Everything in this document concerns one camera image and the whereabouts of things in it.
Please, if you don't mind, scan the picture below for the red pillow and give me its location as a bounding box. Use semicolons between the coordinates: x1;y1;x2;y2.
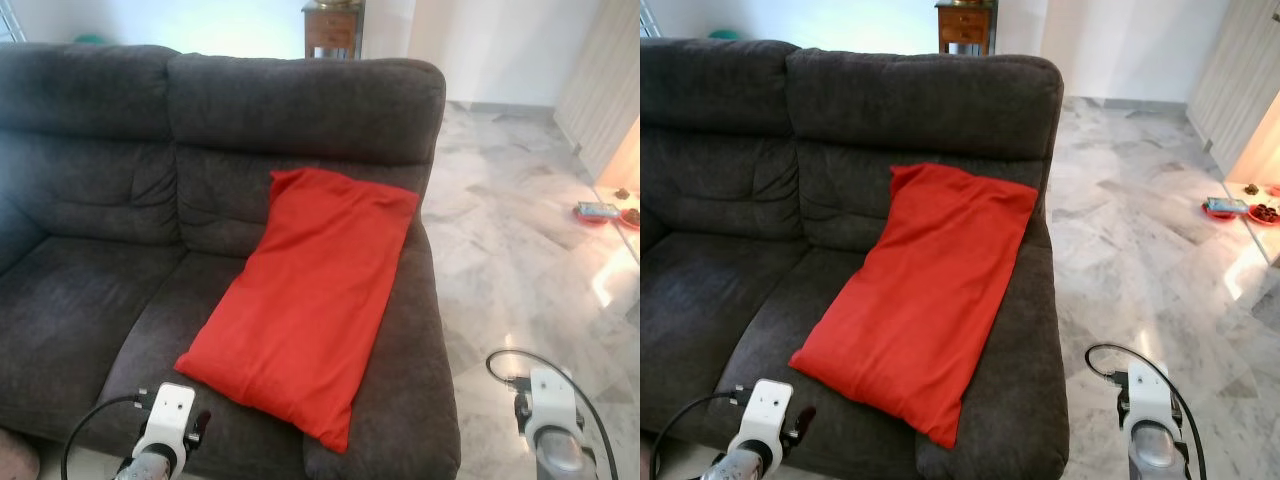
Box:
788;162;1041;449
173;167;421;453

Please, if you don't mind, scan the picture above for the gray fabric sofa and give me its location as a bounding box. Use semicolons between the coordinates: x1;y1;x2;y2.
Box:
0;42;463;480
640;38;1071;480

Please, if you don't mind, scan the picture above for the white slatted door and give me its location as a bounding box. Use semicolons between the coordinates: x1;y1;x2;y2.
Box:
555;0;641;186
1187;0;1280;181

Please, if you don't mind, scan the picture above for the brown wooden cabinet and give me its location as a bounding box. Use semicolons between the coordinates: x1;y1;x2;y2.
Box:
302;0;366;61
936;0;999;56

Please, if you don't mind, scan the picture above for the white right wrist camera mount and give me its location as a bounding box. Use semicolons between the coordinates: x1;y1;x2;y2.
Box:
1125;362;1173;429
527;366;581;433

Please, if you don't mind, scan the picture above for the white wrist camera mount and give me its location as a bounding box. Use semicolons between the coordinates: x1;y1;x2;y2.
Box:
135;383;197;461
527;366;581;433
1125;362;1173;429
728;379;794;456

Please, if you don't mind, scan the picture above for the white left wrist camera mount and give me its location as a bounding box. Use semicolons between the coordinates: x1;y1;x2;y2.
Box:
728;379;794;456
135;383;197;461

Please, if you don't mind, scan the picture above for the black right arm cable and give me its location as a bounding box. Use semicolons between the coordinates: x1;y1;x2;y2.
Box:
1085;343;1209;480
487;349;621;480

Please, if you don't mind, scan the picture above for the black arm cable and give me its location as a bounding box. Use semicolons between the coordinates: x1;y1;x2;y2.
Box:
487;349;621;480
62;392;151;480
650;388;746;480
1085;343;1209;480

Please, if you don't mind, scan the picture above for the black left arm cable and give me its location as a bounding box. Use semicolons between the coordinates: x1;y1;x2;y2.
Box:
62;392;151;480
650;388;746;480

